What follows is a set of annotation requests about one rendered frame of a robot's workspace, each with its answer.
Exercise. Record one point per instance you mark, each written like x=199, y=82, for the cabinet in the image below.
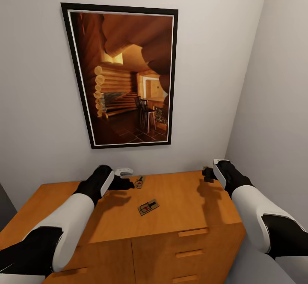
x=191, y=238

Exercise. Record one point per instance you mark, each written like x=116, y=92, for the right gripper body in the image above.
x=209, y=173

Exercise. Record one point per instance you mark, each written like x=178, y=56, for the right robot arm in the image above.
x=271, y=229

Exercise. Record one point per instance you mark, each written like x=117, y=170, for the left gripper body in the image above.
x=122, y=184

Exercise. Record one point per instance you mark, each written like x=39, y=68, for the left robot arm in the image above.
x=49, y=246

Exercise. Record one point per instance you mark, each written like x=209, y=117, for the picture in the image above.
x=124, y=60

